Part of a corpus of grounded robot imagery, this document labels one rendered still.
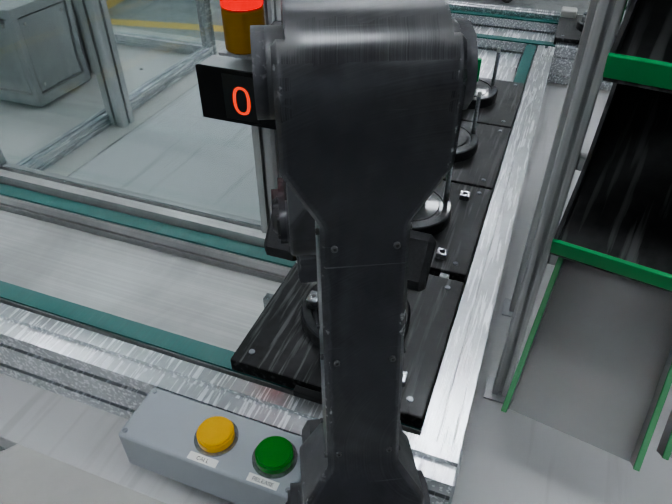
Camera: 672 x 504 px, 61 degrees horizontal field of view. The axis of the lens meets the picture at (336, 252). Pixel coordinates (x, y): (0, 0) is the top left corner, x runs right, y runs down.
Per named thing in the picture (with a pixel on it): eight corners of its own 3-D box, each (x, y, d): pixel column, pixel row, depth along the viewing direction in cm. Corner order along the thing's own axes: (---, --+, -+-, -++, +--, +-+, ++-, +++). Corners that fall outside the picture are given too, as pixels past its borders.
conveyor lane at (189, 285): (415, 471, 70) (422, 423, 64) (-90, 301, 93) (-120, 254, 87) (460, 315, 91) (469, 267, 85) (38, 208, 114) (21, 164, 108)
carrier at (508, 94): (509, 136, 119) (522, 77, 111) (397, 117, 125) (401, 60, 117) (523, 91, 136) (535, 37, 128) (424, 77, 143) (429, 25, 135)
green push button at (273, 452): (284, 484, 59) (283, 474, 58) (249, 472, 60) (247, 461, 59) (300, 452, 62) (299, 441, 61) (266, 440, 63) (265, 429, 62)
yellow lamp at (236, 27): (255, 57, 68) (251, 14, 65) (218, 51, 70) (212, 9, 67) (273, 43, 72) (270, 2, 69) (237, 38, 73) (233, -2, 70)
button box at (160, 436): (294, 527, 61) (291, 498, 57) (128, 463, 67) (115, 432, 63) (319, 470, 66) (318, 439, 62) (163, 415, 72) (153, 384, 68)
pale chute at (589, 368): (633, 463, 57) (639, 472, 53) (504, 407, 62) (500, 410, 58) (730, 201, 58) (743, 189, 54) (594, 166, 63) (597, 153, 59)
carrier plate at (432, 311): (421, 429, 64) (422, 418, 63) (231, 369, 71) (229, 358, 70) (462, 292, 82) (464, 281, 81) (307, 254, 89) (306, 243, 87)
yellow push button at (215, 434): (224, 462, 61) (222, 452, 60) (191, 450, 62) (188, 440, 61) (242, 432, 64) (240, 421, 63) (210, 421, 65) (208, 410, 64)
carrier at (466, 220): (464, 286, 83) (478, 214, 75) (310, 249, 90) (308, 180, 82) (490, 198, 101) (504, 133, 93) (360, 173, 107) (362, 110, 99)
